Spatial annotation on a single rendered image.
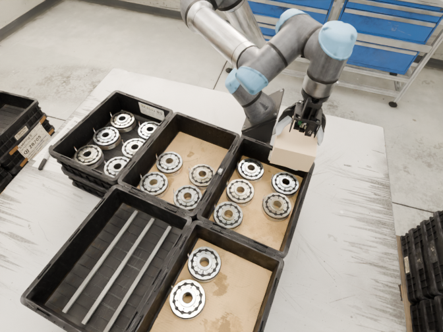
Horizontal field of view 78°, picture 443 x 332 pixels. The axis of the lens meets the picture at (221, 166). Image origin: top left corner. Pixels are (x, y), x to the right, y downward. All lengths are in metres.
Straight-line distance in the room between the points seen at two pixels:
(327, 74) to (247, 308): 0.67
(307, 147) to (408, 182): 1.81
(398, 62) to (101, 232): 2.66
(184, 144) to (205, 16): 0.53
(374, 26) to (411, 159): 1.13
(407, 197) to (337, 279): 1.45
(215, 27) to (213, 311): 0.79
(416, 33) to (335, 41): 2.24
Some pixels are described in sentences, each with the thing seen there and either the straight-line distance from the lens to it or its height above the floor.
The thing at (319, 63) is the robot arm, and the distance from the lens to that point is 0.67.
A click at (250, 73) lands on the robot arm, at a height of 1.34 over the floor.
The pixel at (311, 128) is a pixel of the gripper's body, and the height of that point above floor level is 1.21.
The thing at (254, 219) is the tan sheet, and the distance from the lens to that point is 1.00.
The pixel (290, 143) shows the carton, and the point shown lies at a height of 1.12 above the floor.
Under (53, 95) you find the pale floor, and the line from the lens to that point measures 3.04.
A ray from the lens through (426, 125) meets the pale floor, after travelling 3.19.
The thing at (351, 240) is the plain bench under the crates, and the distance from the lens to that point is 1.24.
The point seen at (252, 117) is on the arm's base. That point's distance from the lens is 1.29.
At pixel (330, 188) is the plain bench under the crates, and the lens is 1.33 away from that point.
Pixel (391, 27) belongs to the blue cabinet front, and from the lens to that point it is 2.80.
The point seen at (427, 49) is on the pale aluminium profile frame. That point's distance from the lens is 2.91.
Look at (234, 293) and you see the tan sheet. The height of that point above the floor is 0.83.
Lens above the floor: 1.72
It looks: 53 degrees down
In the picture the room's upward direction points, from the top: 5 degrees clockwise
